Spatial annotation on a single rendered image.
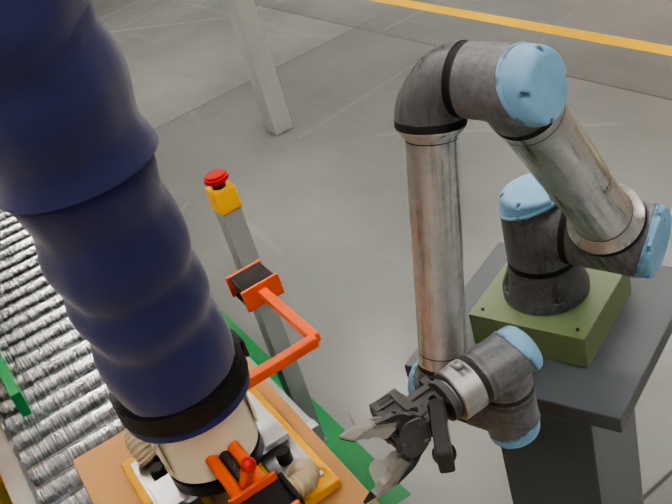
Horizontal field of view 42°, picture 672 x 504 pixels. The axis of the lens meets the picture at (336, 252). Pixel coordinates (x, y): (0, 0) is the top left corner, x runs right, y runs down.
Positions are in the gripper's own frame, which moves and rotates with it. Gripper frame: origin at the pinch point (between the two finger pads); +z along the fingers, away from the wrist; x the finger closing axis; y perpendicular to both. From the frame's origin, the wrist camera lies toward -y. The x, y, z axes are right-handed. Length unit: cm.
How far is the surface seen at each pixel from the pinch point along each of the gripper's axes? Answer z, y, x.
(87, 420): 29, 121, -53
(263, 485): 12.0, 6.3, 2.5
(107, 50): 4, 20, 68
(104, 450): 29, 54, -13
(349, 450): -36, 108, -109
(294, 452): 2.0, 21.4, -10.2
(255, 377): 0.9, 31.1, 1.0
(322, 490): 2.6, 11.0, -10.8
